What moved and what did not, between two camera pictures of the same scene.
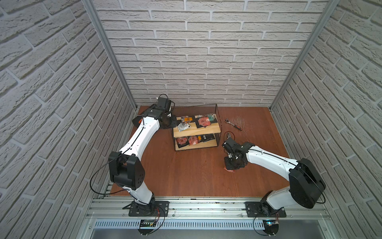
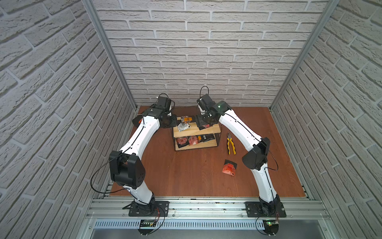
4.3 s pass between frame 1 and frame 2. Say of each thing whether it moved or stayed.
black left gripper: stayed
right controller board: stayed
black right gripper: moved
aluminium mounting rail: stayed
